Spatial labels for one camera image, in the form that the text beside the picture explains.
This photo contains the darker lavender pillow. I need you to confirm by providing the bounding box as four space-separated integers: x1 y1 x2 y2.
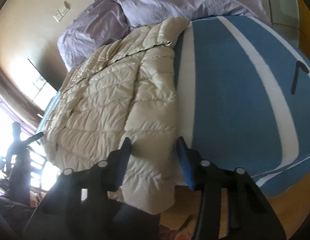
57 0 130 72

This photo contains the wooden wardrobe with glass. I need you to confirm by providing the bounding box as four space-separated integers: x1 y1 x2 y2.
262 0 310 60

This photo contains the black exercise machine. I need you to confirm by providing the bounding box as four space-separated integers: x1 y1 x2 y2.
0 122 47 206

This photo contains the blue white striped bedsheet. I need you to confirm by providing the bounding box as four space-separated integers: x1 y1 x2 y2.
34 15 310 197

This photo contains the white wall switch plate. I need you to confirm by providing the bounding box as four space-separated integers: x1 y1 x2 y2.
53 1 70 22

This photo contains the beige puffer down jacket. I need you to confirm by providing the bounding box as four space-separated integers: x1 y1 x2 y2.
42 17 189 215

